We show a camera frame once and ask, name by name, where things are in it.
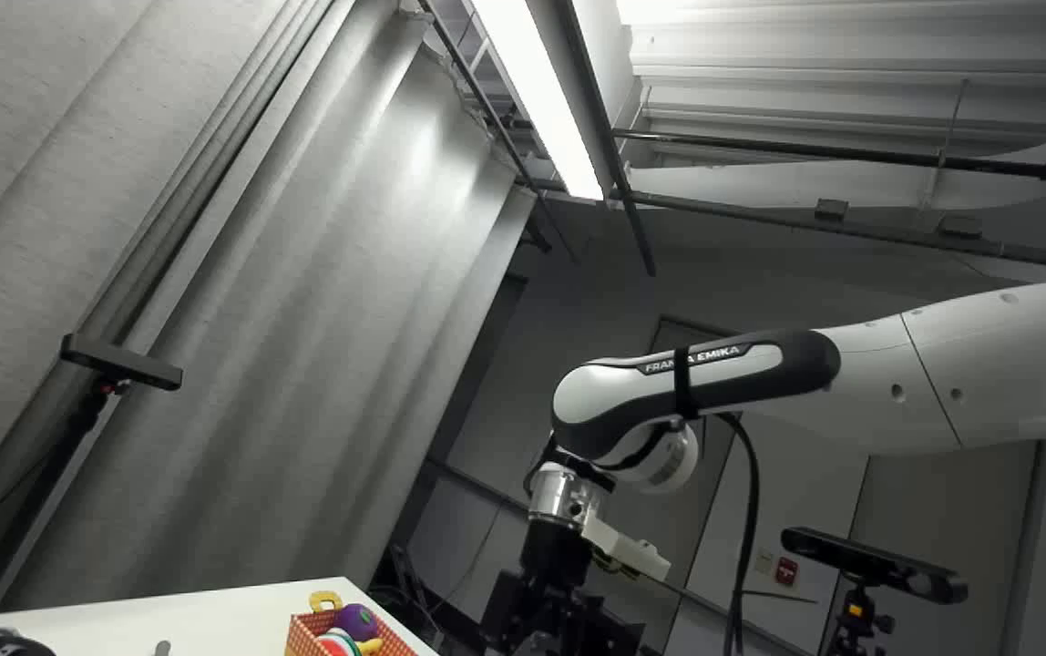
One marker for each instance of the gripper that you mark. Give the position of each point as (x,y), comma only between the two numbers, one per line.
(552,558)

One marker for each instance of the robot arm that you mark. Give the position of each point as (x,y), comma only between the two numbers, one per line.
(942,364)

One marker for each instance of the purple plush toy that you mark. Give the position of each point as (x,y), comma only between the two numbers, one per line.
(357,620)

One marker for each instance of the red white green toy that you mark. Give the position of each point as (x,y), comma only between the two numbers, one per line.
(337,644)

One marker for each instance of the red fire alarm box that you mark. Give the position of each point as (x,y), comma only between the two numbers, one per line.
(787,571)

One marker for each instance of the orange checkered basket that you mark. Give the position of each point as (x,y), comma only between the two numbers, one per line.
(304,636)

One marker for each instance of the grey curtain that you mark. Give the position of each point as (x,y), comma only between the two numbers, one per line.
(304,319)

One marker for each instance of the ceiling strip light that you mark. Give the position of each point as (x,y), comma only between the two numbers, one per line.
(541,91)

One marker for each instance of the black ceiling pipe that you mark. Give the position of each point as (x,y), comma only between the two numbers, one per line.
(851,153)

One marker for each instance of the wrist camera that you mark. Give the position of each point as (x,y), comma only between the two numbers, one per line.
(625,549)

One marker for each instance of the white wall switch plate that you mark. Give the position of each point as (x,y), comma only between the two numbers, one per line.
(763,560)

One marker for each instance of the camera on tripod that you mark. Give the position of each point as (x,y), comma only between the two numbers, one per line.
(878,565)

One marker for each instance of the camera on mount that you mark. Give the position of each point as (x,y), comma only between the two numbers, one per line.
(122,363)

